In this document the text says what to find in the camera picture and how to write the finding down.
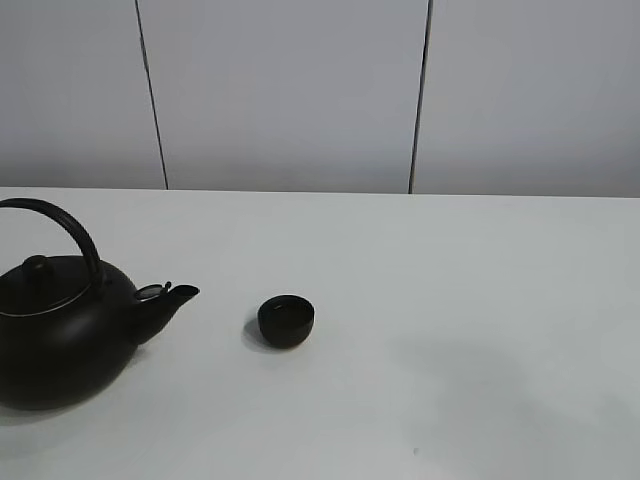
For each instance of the small black teacup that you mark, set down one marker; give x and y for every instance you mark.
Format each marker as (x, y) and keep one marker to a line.
(286, 321)

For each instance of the black round teapot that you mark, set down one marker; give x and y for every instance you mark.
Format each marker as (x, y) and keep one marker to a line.
(71, 324)

